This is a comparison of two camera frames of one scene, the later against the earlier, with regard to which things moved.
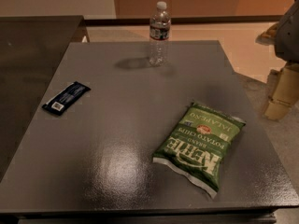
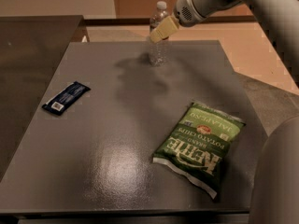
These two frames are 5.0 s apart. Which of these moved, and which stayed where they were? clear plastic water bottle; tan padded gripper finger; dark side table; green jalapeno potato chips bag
Moved: tan padded gripper finger
Stayed: clear plastic water bottle; dark side table; green jalapeno potato chips bag
